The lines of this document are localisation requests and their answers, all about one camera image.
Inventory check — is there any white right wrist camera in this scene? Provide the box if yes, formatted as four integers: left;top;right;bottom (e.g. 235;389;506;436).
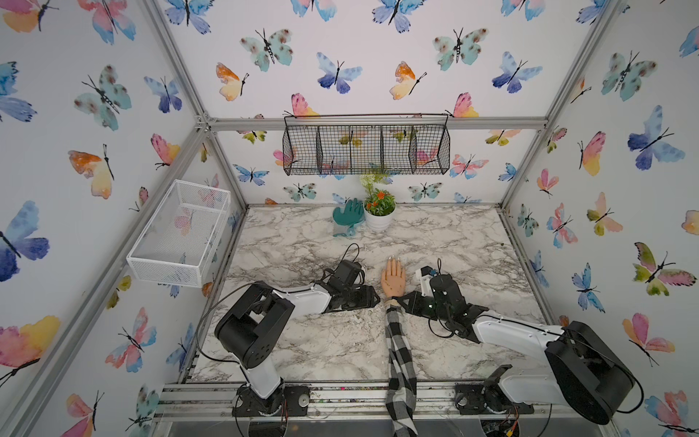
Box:
415;266;436;297

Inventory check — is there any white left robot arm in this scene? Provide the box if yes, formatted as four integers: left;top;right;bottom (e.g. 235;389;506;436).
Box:
215;260;380;401

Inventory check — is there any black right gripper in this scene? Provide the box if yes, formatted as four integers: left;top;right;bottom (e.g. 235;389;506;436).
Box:
393;290;451;325

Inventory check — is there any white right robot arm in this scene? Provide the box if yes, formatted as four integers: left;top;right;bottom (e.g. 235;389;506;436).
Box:
397;269;640;425

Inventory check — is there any teal hand-shaped holder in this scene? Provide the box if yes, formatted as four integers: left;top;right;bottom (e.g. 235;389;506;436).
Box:
332;198;364;238

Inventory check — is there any black white checkered sleeve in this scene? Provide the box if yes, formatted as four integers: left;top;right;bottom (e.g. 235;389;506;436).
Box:
385;310;418;437

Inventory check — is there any green artificial plant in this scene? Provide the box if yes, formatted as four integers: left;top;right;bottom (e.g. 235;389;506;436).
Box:
360;167;396;217

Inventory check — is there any black wire wall basket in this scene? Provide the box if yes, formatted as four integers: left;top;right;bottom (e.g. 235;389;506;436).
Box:
276;114;451;177

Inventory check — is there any white flower pot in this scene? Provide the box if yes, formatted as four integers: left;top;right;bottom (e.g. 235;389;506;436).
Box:
364;210;395;231

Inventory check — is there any white mesh wall basket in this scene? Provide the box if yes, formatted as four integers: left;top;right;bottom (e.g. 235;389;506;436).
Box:
127;180;231;288

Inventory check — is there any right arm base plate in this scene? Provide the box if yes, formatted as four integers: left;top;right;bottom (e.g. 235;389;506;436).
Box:
454;383;534;415

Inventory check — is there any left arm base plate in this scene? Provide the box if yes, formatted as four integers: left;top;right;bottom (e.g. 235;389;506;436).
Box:
233;382;311;417

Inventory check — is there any mannequin hand with long nails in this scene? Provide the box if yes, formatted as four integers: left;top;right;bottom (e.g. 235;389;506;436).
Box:
380;258;406;299

